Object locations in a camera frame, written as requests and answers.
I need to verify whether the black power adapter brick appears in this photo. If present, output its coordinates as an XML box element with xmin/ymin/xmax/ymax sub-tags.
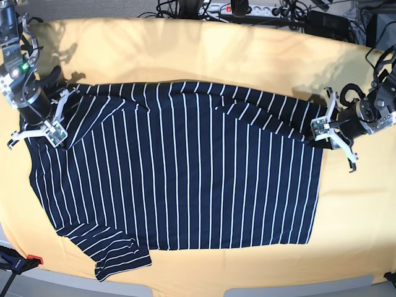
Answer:
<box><xmin>304</xmin><ymin>11</ymin><xmax>350</xmax><ymax>40</ymax></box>

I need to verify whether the white power strip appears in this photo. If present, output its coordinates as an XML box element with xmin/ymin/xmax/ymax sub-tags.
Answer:
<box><xmin>199</xmin><ymin>1</ymin><xmax>304</xmax><ymax>22</ymax></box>

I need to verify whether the blue red table clamp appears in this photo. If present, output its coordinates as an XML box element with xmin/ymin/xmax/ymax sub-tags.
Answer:
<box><xmin>1</xmin><ymin>246</ymin><xmax>43</xmax><ymax>297</ymax></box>

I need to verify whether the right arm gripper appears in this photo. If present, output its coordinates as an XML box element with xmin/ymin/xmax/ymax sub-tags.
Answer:
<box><xmin>20</xmin><ymin>111</ymin><xmax>67</xmax><ymax>148</ymax></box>

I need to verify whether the navy white-striped T-shirt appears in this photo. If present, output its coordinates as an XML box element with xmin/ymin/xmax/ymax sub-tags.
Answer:
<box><xmin>26</xmin><ymin>82</ymin><xmax>326</xmax><ymax>281</ymax></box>

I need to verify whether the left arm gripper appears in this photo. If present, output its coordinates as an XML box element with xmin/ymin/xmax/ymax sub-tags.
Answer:
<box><xmin>304</xmin><ymin>131</ymin><xmax>340</xmax><ymax>150</ymax></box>

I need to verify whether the black clamp right corner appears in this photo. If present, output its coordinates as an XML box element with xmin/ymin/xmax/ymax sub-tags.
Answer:
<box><xmin>383</xmin><ymin>271</ymin><xmax>396</xmax><ymax>286</ymax></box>

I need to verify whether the yellow table cloth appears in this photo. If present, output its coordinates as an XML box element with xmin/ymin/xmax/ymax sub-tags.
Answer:
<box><xmin>1</xmin><ymin>18</ymin><xmax>395</xmax><ymax>296</ymax></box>

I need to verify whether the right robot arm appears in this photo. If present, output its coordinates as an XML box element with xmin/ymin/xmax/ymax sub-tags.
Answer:
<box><xmin>1</xmin><ymin>1</ymin><xmax>72</xmax><ymax>149</ymax></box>

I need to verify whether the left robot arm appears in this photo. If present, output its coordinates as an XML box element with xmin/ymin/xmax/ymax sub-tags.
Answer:
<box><xmin>307</xmin><ymin>45</ymin><xmax>395</xmax><ymax>152</ymax></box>

